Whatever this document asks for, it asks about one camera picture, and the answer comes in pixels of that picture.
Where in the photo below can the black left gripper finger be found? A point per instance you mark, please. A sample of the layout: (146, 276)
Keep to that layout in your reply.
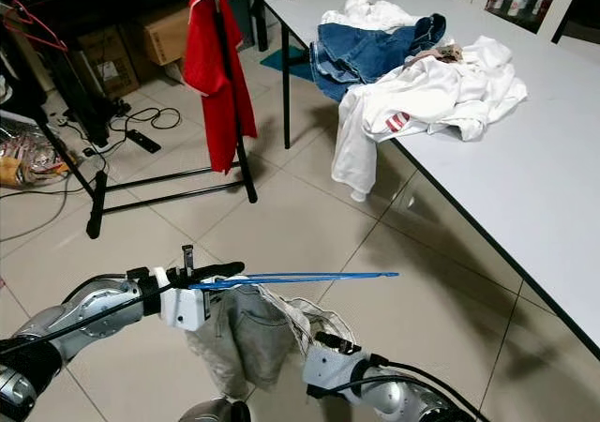
(220, 271)

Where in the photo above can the blue plastic clothes hanger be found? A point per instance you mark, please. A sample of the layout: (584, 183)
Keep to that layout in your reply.
(328, 277)

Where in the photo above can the cream denim jacket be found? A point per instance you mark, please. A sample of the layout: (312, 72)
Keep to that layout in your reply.
(244, 338)

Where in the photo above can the white polo shirt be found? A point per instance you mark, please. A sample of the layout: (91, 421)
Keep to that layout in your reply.
(431, 98)

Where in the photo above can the red clothes hanger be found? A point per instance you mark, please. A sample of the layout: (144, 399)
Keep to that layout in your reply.
(47, 36)

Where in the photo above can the grey robot leg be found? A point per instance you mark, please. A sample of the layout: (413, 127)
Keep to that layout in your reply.
(214, 411)

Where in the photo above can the black power strip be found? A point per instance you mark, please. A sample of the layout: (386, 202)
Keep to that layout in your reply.
(143, 141)

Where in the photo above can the clear plastic bag of goods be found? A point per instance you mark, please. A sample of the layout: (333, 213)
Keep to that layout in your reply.
(33, 155)

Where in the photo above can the red jacket with white trim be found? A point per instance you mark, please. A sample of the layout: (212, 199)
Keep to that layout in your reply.
(216, 66)

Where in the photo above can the blue denim jacket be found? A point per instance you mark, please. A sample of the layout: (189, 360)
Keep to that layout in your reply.
(356, 56)

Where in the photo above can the white table with black legs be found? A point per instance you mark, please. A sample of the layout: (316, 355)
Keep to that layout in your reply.
(525, 159)

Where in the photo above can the crumpled white shirt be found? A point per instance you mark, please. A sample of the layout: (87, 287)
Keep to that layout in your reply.
(366, 14)

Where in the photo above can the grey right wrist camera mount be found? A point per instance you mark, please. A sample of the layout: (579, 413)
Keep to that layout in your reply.
(328, 368)

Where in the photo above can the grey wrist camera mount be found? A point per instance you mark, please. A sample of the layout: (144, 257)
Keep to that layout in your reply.
(328, 368)
(186, 311)

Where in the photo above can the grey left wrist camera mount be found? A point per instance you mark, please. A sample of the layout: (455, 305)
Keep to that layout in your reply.
(186, 311)

